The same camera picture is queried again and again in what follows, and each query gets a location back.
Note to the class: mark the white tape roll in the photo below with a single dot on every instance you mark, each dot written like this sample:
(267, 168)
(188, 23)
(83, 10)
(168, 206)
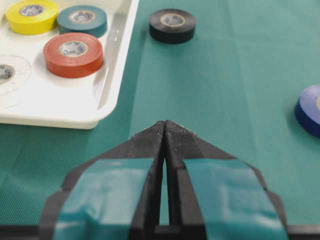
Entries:
(15, 72)

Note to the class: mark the teal tape roll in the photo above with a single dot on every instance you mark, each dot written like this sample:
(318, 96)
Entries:
(86, 19)

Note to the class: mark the yellow tape roll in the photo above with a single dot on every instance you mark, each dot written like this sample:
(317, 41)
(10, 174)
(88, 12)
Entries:
(32, 17)

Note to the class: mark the blue tape roll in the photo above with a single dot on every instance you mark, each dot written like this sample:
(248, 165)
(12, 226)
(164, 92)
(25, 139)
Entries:
(307, 110)

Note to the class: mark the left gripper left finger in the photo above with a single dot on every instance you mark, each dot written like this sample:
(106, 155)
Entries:
(114, 196)

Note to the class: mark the black tape roll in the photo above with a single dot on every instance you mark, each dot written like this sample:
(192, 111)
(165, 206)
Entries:
(172, 26)

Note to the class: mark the white plastic tray case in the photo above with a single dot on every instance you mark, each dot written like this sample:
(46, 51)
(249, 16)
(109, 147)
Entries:
(77, 103)

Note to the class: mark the red tape roll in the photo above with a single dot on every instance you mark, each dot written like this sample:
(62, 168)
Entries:
(73, 55)

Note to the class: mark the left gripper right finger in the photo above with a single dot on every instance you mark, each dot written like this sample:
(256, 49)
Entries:
(215, 196)

